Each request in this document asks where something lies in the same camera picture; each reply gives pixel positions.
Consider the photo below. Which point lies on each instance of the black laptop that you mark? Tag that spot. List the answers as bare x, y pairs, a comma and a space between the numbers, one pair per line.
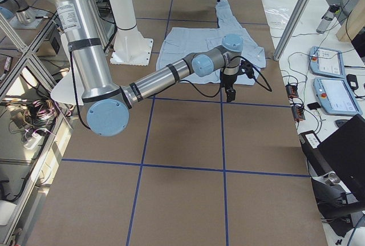
341, 152

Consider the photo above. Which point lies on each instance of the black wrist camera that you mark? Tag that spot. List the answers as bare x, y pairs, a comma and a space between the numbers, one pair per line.
246, 68

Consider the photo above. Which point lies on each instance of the aluminium frame post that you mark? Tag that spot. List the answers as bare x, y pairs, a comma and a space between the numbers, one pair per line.
289, 29

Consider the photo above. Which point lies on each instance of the upper blue teach pendant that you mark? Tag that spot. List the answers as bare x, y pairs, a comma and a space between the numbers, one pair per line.
326, 62

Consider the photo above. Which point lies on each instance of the light blue button shirt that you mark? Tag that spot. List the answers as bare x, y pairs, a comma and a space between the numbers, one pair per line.
199, 55

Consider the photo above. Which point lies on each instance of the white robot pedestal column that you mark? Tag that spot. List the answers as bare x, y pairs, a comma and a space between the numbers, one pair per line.
130, 47

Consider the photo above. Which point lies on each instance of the white curved guard sheet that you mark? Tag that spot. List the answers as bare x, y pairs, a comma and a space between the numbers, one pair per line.
64, 90

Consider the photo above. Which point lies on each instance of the clear water bottle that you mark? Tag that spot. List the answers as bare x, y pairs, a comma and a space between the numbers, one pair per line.
327, 18

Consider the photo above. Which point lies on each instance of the lower blue teach pendant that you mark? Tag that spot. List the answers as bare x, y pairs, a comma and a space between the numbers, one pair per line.
335, 97

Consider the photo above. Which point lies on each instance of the blue teach pendant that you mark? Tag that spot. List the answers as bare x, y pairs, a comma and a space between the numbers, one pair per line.
335, 97
326, 62

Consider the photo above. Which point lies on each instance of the clear plastic bag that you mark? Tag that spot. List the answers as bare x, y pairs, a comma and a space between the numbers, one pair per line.
277, 16

